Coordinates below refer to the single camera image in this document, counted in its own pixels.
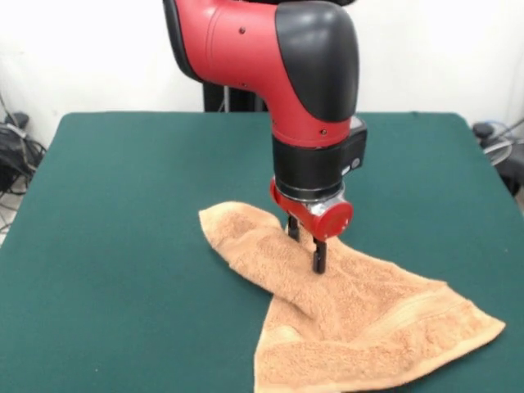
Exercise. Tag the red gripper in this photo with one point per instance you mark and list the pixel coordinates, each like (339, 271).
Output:
(331, 221)

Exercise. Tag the orange terry towel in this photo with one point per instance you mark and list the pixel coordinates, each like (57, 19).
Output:
(368, 327)

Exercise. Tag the dark green table cloth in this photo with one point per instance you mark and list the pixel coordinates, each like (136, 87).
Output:
(123, 204)

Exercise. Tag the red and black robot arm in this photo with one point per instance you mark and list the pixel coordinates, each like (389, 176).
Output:
(245, 49)

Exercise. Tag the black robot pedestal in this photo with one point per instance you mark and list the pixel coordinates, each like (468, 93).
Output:
(237, 100)

